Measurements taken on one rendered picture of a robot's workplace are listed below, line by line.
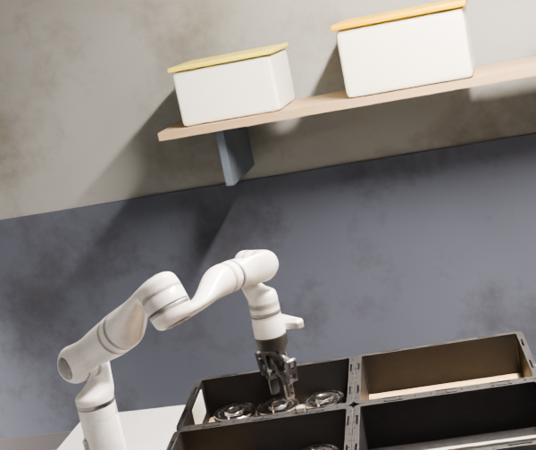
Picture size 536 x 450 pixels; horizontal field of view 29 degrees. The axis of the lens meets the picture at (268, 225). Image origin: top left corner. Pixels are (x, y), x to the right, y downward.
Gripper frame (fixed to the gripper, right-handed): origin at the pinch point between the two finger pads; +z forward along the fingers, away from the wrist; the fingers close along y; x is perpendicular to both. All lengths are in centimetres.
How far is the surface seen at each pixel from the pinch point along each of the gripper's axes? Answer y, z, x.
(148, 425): -61, 20, -8
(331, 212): -137, -1, 127
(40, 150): -224, -48, 45
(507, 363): 29, 5, 46
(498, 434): 48, 8, 20
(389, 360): 10.5, -0.1, 25.0
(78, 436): -75, 20, -24
